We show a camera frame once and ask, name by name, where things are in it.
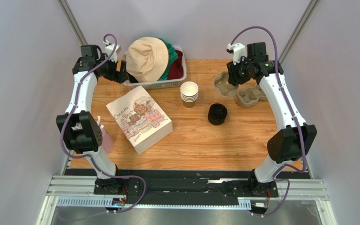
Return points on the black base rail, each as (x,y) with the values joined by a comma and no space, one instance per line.
(196,187)

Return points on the beige bucket hat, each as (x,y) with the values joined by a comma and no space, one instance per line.
(147,59)

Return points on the pink plastic cup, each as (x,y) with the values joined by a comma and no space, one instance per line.
(107,142)

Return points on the white paper bag orange handles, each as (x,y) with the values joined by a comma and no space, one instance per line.
(141,119)

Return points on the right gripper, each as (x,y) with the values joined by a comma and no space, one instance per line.
(233,77)

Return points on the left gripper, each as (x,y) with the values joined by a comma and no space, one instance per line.
(120,77)

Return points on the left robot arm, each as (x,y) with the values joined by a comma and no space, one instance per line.
(81,136)

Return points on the grey pulp cup carrier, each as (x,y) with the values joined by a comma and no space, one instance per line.
(222,86)

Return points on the stack of black lids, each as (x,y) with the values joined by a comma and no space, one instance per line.
(217,114)

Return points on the green cloth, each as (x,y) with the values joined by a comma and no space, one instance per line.
(172,56)

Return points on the white plastic basket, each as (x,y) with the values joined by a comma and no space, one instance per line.
(160,84)

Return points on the stack of paper cups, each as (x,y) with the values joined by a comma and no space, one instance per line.
(189,94)

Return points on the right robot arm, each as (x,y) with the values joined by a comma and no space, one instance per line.
(294,136)

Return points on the dark red cloth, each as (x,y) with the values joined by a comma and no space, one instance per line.
(176,69)

